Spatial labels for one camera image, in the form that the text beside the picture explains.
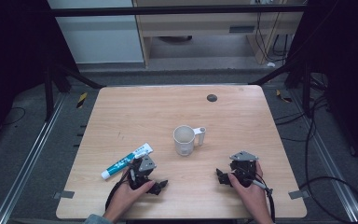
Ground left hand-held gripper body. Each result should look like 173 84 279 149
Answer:
127 154 158 190

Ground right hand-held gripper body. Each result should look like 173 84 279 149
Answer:
228 150 259 189

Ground person's right hand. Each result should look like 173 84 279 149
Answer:
227 161 273 218

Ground person's left hand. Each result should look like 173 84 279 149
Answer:
103 178 157 222

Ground white and teal toothpaste tube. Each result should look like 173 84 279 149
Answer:
101 142 154 181

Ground yellow and black tape strip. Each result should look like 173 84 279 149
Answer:
275 89 293 104
76 91 89 109

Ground white cabinet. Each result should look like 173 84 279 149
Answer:
47 0 145 64

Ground wooden desk with drawer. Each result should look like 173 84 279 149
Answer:
132 0 306 67

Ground left hand-held gripper cable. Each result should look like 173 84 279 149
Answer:
104 167 135 212

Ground hand-held gripper cable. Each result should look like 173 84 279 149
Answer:
251 174 277 224
104 167 135 212

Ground right hand-held gripper cable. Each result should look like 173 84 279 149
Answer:
251 174 277 224

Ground white cup with handle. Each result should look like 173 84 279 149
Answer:
172 124 207 157

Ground grey table bracket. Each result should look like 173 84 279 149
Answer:
53 189 76 200
288 189 311 201

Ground silver floor rail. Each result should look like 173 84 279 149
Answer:
288 90 358 224
0 92 68 224

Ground thick black floor cable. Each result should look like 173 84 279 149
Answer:
273 92 358 224

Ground hanging black cables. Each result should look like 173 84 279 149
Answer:
255 0 293 63

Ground thin black floor cable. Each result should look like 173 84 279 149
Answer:
0 106 26 128

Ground black metal frame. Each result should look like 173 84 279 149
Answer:
43 3 312 122

